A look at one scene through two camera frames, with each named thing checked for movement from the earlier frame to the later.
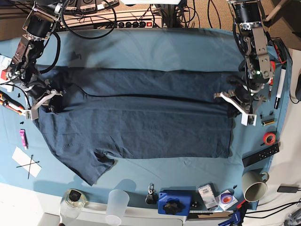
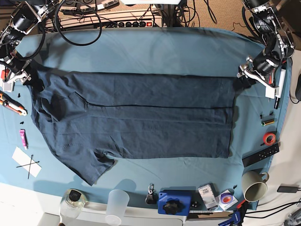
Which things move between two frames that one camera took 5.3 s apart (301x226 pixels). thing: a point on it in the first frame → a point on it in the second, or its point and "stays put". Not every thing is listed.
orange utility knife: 10,103 stays put
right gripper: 243,97 → 263,68
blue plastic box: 174,202 stays put
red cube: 3,74 stays put
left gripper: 39,92 → 12,69
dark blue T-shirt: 106,114 stays put
